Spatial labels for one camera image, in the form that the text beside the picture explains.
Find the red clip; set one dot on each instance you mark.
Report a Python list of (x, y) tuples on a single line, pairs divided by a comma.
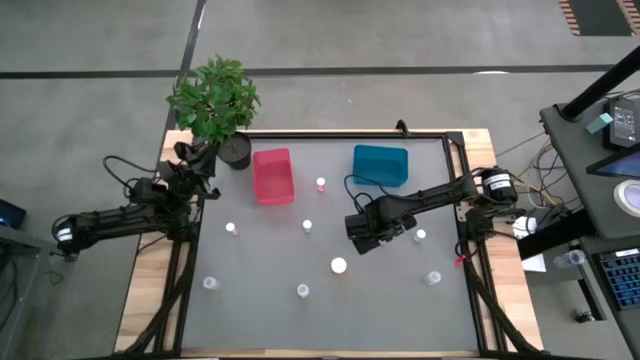
[(458, 260)]

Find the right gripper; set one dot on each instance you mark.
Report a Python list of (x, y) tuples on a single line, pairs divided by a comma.
[(375, 225)]

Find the green leafy plant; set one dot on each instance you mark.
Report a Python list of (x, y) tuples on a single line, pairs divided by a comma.
[(215, 100)]

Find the blue plastic bin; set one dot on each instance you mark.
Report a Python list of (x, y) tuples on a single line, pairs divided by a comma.
[(380, 165)]

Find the small bottle red pills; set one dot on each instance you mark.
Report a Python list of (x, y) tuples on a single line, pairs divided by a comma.
[(320, 183)]

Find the black aluminium table frame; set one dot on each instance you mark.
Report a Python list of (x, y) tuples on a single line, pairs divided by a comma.
[(325, 134)]

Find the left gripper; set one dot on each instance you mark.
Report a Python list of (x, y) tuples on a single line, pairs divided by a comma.
[(200, 160)]

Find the small black floor object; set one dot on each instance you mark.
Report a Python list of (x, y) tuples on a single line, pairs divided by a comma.
[(584, 316)]

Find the black floor mat striped edge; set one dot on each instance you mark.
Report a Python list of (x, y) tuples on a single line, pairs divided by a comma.
[(597, 15)]

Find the dark grey side desk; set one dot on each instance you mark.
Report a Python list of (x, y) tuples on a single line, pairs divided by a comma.
[(575, 165)]

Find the clear medicine bottle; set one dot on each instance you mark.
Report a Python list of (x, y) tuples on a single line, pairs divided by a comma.
[(302, 290), (433, 278), (211, 283)]

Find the keyboard with blue keys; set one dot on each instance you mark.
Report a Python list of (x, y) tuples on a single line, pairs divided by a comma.
[(622, 280)]

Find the black power adapter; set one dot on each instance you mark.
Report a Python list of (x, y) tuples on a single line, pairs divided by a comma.
[(622, 122)]

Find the small black frame clamp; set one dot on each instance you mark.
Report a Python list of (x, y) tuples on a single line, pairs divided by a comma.
[(402, 128)]

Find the dark device blue light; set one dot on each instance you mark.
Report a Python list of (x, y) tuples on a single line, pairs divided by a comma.
[(11, 214)]

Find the black lower desk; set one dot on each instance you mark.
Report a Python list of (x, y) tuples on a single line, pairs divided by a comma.
[(555, 232)]

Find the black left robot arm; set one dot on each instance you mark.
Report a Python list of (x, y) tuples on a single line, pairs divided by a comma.
[(110, 222)]

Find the grey metal desk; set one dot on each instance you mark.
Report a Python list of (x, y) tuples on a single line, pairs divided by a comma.
[(20, 280)]

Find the small teal box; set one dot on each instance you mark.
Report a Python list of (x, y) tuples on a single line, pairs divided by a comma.
[(599, 123)]

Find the white paper sheet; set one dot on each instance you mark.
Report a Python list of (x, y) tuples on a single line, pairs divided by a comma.
[(534, 264)]

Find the round white device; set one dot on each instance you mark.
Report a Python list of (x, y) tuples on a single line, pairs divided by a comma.
[(630, 197)]

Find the dark tablet screen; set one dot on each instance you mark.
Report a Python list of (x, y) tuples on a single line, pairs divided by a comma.
[(620, 167)]

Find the large orange bottle white cap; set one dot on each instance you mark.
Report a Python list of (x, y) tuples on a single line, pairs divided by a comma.
[(338, 265)]

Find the red plastic bin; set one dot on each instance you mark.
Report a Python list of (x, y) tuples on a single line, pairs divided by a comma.
[(272, 180)]

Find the black stand pole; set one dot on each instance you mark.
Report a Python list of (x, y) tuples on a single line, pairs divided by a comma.
[(600, 85)]

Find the clear water bottle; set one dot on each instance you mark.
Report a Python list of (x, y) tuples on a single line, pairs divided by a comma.
[(570, 258)]

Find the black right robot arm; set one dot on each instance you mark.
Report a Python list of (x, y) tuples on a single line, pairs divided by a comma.
[(440, 192)]

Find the small bottle white cap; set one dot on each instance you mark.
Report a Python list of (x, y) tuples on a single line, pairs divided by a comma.
[(420, 234), (307, 225)]

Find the black plant pot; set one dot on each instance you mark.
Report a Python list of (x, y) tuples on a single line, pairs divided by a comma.
[(235, 150)]

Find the small bottle pink pills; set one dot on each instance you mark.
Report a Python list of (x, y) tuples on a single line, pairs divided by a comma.
[(230, 228)]

